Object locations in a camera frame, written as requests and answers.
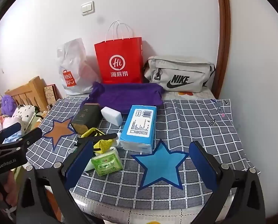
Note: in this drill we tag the green pocket tissue pack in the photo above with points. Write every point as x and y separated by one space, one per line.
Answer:
106 163

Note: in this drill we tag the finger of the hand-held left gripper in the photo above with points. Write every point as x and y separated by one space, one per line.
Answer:
29 137
11 130

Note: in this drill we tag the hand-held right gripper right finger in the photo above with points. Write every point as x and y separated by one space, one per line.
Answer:
204 165

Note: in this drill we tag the grey checked blanket with stars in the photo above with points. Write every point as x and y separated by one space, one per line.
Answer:
199 126

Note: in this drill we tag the white sponge block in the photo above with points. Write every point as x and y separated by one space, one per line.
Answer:
111 115

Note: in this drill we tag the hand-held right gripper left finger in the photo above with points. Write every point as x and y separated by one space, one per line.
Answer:
79 164

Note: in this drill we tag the red paper shopping bag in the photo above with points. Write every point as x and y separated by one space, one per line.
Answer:
118 51

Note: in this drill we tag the blue tissue pack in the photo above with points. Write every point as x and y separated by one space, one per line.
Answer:
139 123

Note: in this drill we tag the patterned box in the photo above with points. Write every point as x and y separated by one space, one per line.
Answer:
50 94

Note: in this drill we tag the purple towel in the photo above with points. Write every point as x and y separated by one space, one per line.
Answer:
129 95

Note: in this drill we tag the white light switch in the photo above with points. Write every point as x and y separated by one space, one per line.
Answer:
87 8

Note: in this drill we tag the purple plush toy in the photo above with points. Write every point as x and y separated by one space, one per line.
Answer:
8 103

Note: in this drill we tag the white polka dot pillow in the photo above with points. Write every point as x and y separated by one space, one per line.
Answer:
24 114

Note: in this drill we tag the brown wooden door frame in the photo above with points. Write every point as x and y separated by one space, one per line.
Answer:
224 39

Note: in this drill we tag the flat white tissue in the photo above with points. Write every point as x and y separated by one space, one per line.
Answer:
88 165

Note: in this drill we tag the white plastic shopping bag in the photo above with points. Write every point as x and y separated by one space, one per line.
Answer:
71 58

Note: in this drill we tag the person's left hand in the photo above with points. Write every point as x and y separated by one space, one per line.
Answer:
14 186

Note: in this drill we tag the grey waist bag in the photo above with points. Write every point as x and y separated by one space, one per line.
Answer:
176 70

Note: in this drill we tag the dark green tin box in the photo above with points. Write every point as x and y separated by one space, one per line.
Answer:
86 116

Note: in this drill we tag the wooden headboard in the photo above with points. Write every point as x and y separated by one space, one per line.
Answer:
31 91

